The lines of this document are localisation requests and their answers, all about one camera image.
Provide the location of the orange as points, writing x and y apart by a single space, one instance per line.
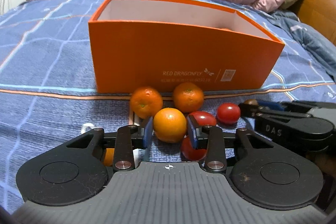
188 97
108 157
145 102
170 125

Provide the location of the red tomato right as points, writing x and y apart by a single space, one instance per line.
228 113

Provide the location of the orange cardboard shoe box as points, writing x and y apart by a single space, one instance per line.
162 43

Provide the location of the red tomato under finger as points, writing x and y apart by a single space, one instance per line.
190 153

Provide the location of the wooden headboard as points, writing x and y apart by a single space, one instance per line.
319 14

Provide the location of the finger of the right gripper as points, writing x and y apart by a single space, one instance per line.
290 119
264 106

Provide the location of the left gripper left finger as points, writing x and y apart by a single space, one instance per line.
125 140

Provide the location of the blue plaid bed sheet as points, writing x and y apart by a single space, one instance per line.
48 85

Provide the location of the red tomato middle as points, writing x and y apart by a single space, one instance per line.
204 118

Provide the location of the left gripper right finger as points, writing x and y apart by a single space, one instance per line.
211 138

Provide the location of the grey blue blanket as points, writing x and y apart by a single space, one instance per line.
319 47

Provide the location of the dark brown passion fruit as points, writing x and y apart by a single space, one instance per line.
251 102

